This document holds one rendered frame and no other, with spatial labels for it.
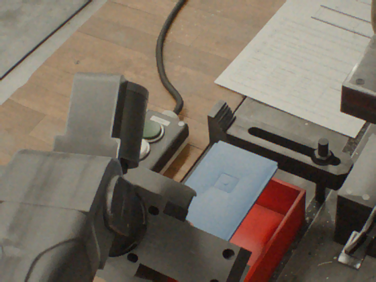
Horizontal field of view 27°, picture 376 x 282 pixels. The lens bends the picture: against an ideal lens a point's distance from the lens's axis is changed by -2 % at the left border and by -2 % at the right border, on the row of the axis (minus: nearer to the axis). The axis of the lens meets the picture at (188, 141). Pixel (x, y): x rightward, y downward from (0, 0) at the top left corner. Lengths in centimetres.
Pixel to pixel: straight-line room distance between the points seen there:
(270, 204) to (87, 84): 40
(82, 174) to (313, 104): 59
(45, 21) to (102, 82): 219
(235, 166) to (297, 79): 28
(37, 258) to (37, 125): 62
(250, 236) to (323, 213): 9
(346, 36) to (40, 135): 45
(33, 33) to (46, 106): 163
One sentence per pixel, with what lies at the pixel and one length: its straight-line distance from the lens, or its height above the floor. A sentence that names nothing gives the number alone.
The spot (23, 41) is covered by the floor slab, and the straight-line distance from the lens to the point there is 270.
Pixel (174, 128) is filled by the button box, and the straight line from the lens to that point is 99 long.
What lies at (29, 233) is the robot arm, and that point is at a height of 127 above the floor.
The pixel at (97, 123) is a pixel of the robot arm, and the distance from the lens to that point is 57.
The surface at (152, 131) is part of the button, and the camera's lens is 98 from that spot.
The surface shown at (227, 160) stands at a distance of 84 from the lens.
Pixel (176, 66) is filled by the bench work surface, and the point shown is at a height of 90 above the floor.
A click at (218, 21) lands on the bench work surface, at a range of 119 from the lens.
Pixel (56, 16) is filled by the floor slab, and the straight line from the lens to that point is 277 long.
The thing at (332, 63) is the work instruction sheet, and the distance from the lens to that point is 111.
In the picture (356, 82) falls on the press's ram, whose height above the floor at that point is 114.
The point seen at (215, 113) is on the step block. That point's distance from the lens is 92.
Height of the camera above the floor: 164
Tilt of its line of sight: 47 degrees down
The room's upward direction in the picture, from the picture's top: 7 degrees counter-clockwise
